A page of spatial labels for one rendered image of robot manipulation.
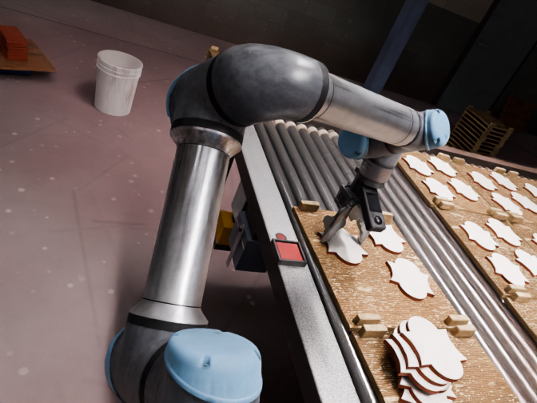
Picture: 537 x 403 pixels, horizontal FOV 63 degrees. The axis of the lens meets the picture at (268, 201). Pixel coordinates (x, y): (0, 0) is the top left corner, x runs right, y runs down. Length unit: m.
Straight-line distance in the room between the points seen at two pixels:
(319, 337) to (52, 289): 1.38
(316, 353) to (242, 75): 0.56
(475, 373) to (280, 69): 0.79
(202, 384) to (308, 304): 0.53
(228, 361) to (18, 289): 1.63
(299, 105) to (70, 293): 1.61
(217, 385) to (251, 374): 0.04
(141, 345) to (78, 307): 1.40
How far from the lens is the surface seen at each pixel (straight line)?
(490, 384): 1.13
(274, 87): 0.62
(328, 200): 1.38
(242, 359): 0.53
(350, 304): 1.04
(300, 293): 1.02
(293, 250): 1.09
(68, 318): 1.99
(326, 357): 0.93
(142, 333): 0.64
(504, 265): 1.58
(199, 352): 0.53
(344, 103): 0.70
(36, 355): 1.90
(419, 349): 0.95
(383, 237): 1.29
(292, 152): 1.56
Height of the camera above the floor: 1.58
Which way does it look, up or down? 32 degrees down
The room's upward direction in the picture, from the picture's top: 24 degrees clockwise
